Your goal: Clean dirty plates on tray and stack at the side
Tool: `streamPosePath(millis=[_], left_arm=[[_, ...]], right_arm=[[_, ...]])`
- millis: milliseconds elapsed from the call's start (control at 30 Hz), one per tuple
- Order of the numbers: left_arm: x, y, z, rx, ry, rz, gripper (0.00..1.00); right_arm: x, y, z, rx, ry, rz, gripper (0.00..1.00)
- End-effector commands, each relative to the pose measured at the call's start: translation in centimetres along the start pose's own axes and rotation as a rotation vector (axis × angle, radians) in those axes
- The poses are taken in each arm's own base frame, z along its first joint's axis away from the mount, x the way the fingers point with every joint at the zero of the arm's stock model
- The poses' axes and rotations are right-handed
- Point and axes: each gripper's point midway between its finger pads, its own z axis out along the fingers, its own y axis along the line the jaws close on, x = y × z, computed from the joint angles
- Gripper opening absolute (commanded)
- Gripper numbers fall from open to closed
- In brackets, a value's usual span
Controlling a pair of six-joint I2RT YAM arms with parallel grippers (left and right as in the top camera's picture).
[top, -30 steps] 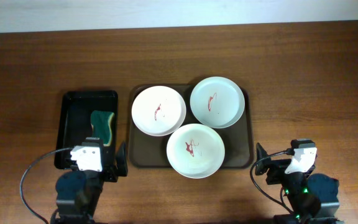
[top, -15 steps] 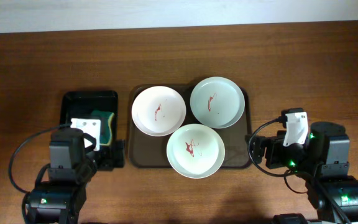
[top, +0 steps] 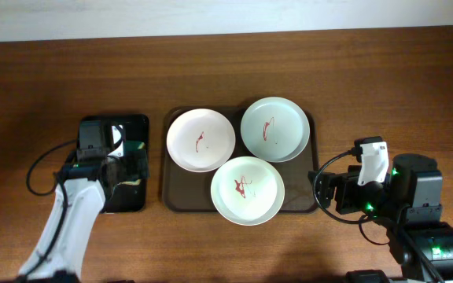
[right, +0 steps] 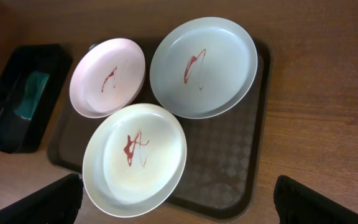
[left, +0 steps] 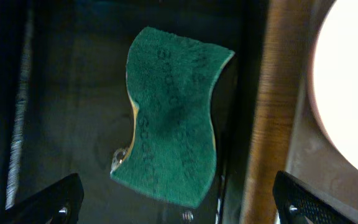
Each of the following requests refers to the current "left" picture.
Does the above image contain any brown serving tray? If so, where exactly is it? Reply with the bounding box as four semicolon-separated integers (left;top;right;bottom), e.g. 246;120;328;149
285;1;358;223

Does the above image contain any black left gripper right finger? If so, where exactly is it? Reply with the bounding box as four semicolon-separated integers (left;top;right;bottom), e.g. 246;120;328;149
273;171;353;224

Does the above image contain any green and yellow sponge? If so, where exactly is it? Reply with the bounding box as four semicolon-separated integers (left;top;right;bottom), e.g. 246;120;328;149
110;27;234;208

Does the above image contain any black rectangular water tray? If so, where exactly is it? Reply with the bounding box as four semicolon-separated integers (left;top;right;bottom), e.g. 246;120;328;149
0;1;269;223

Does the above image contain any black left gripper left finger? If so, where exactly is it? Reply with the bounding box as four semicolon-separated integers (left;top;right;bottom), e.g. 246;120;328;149
5;174;84;224

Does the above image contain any white plate with pinkish tint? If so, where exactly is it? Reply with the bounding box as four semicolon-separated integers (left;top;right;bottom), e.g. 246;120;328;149
308;0;358;170

